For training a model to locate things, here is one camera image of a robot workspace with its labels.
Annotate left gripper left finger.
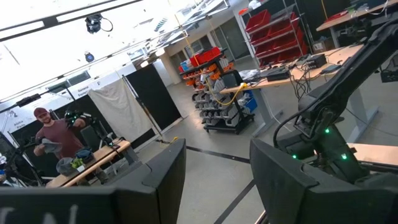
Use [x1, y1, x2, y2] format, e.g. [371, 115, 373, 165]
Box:
[0, 138, 187, 224]

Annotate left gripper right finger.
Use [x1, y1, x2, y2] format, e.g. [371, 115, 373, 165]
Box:
[248, 138, 398, 224]

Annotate grey cap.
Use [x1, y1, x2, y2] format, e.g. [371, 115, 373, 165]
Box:
[56, 157, 77, 177]
[41, 138, 63, 154]

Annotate small potted plant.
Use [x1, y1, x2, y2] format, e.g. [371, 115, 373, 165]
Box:
[70, 157, 85, 172]

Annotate wooden station table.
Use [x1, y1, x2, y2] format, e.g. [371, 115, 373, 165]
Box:
[46, 139, 131, 188]

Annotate navy cap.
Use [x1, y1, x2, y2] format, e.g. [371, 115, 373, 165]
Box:
[75, 147, 96, 165]

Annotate person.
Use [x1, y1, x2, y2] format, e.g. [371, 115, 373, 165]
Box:
[33, 107, 90, 159]

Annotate white hanging cloth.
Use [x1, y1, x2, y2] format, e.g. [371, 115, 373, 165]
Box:
[88, 77, 153, 142]

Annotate blue plastic bin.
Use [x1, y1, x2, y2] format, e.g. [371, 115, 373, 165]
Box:
[244, 90, 258, 113]

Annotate wooden office desk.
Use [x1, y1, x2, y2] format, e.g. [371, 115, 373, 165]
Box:
[219, 43, 380, 144]

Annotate flat black electronics box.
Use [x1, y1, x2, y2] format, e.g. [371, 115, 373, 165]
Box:
[266, 68, 290, 82]

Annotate dark shelf cart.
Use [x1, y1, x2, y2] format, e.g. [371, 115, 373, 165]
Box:
[179, 49, 256, 134]

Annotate black partition panel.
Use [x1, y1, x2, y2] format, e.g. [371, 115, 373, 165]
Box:
[126, 63, 183, 131]

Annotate cardboard box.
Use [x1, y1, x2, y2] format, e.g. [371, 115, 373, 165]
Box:
[312, 39, 335, 54]

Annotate red bin rack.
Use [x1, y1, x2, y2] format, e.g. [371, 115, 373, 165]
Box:
[245, 8, 308, 66]

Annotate red storage bins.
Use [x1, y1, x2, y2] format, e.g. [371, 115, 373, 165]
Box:
[189, 46, 222, 68]

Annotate black overhead camera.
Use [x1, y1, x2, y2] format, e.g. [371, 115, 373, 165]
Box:
[85, 14, 113, 34]

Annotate black overhead frame bar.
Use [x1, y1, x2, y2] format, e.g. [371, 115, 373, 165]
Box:
[0, 0, 144, 41]

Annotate yellow hanging rope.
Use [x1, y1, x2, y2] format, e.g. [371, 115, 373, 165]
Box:
[174, 14, 248, 106]

